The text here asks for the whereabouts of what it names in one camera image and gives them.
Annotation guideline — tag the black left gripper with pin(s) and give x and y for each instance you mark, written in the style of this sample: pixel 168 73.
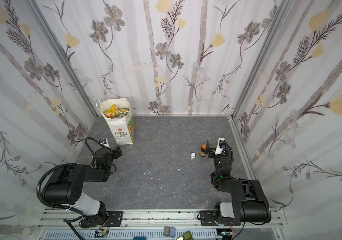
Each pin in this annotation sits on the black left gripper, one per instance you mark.
pixel 116 151

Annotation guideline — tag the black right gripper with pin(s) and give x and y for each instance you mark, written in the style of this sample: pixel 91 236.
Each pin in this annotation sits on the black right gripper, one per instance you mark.
pixel 213 151

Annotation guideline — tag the white paper shopping bag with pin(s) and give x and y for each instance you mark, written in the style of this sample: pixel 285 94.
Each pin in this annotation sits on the white paper shopping bag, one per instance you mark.
pixel 123 129

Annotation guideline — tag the yellow chip bag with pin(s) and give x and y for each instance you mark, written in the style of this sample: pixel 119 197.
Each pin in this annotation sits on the yellow chip bag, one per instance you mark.
pixel 112 113

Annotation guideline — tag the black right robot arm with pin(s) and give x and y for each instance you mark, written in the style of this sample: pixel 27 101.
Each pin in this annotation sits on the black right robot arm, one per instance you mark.
pixel 248 202

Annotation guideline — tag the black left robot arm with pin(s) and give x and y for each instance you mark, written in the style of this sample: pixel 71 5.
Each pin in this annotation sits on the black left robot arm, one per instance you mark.
pixel 62 186

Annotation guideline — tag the brown bottle orange cap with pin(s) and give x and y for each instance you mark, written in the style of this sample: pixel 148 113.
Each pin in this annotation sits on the brown bottle orange cap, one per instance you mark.
pixel 202 150

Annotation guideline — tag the green yellow object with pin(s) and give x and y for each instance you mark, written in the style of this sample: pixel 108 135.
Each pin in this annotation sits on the green yellow object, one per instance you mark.
pixel 185 236

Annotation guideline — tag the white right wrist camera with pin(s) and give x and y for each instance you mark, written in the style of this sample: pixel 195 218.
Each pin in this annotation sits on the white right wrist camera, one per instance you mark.
pixel 221 145

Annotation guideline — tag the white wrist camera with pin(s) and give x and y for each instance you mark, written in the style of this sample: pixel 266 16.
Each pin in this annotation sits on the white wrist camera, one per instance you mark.
pixel 104 142
pixel 221 145

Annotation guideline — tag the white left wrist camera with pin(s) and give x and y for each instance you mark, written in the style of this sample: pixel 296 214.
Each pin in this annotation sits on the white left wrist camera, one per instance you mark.
pixel 104 142

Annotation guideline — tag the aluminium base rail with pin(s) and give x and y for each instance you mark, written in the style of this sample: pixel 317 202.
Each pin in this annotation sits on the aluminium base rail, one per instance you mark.
pixel 149 225

